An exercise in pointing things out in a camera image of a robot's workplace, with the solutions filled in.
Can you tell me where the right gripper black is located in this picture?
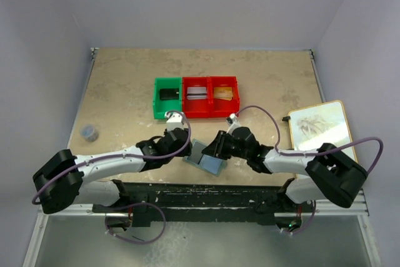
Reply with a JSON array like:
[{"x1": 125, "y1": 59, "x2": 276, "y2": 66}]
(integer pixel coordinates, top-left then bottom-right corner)
[{"x1": 202, "y1": 130, "x2": 249, "y2": 161}]

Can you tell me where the green card holder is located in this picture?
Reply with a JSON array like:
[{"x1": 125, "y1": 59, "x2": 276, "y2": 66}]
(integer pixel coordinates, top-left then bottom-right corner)
[{"x1": 183, "y1": 139, "x2": 227, "y2": 176}]

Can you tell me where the black credit card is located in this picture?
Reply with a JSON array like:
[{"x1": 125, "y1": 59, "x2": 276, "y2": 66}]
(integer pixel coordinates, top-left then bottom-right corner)
[{"x1": 187, "y1": 141, "x2": 206, "y2": 165}]

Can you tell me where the gold credit card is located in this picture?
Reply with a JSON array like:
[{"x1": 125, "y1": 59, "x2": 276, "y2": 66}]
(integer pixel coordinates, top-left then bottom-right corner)
[{"x1": 213, "y1": 86, "x2": 233, "y2": 101}]

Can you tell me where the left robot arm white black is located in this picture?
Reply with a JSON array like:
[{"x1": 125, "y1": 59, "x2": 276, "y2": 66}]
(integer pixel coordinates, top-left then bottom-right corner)
[{"x1": 31, "y1": 128, "x2": 191, "y2": 214}]

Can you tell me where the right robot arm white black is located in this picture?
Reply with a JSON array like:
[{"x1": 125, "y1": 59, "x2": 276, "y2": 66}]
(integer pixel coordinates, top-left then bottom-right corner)
[{"x1": 202, "y1": 127, "x2": 368, "y2": 211}]

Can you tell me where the silver card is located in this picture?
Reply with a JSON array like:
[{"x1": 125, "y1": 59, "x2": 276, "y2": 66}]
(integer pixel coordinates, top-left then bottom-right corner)
[{"x1": 186, "y1": 86, "x2": 208, "y2": 100}]

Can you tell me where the right red plastic bin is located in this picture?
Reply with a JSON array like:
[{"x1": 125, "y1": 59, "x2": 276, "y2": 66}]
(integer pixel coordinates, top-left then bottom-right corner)
[{"x1": 210, "y1": 76, "x2": 240, "y2": 118}]

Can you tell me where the red plastic bin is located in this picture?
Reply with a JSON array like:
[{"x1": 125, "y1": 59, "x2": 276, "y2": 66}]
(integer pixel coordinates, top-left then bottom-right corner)
[
  {"x1": 210, "y1": 76, "x2": 240, "y2": 118},
  {"x1": 182, "y1": 77, "x2": 211, "y2": 119}
]

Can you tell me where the green plastic bin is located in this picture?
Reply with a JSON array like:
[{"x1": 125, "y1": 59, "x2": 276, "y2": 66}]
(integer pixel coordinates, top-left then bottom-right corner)
[{"x1": 152, "y1": 77, "x2": 183, "y2": 119}]

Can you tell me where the middle red plastic bin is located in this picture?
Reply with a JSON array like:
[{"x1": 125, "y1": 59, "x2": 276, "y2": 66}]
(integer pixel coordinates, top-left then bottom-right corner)
[{"x1": 182, "y1": 77, "x2": 211, "y2": 119}]

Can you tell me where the white tray with gold rim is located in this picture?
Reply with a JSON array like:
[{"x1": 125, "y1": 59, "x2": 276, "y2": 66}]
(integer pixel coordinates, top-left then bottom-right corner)
[{"x1": 288, "y1": 100, "x2": 352, "y2": 151}]

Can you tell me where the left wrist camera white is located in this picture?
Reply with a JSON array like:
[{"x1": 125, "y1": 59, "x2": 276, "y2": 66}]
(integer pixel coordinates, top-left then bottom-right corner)
[{"x1": 164, "y1": 111, "x2": 184, "y2": 132}]

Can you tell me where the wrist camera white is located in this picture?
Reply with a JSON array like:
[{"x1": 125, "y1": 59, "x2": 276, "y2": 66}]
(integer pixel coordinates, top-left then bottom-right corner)
[
  {"x1": 226, "y1": 113, "x2": 240, "y2": 129},
  {"x1": 164, "y1": 111, "x2": 184, "y2": 132}
]

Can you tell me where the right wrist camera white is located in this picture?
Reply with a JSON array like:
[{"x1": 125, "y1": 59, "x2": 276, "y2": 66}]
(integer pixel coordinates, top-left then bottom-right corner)
[{"x1": 226, "y1": 113, "x2": 240, "y2": 129}]

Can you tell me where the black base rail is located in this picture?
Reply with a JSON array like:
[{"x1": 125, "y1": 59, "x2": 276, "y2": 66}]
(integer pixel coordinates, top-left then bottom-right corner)
[{"x1": 92, "y1": 183, "x2": 313, "y2": 227}]

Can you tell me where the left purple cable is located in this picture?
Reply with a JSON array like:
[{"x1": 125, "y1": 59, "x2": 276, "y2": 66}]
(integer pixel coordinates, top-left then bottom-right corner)
[{"x1": 32, "y1": 109, "x2": 193, "y2": 205}]

